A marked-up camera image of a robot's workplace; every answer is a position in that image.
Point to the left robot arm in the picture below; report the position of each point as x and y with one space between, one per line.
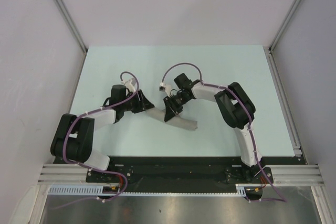
73 139

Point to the front aluminium rail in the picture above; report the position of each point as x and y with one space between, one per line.
62 174

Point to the light blue cable duct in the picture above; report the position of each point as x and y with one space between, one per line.
108 191

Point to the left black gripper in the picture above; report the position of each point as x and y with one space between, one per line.
145 103

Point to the right aluminium frame post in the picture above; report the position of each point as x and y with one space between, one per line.
284 25

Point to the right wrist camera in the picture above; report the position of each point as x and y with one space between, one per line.
165 88

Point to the grey cloth napkin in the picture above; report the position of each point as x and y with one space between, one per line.
177 121

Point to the right side aluminium rail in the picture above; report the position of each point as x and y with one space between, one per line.
291 127

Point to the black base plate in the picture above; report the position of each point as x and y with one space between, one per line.
182 175

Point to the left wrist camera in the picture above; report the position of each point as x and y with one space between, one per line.
131 84

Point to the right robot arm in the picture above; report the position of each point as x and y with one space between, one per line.
234 104

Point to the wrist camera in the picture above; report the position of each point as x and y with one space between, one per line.
165 88
131 84

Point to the aluminium rail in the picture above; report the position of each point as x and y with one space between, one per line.
291 127
62 174

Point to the left aluminium frame post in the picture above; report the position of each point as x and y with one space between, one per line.
60 4

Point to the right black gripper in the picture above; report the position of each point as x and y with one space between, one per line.
169 114

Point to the aluminium frame post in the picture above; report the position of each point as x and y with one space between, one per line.
60 4
284 25

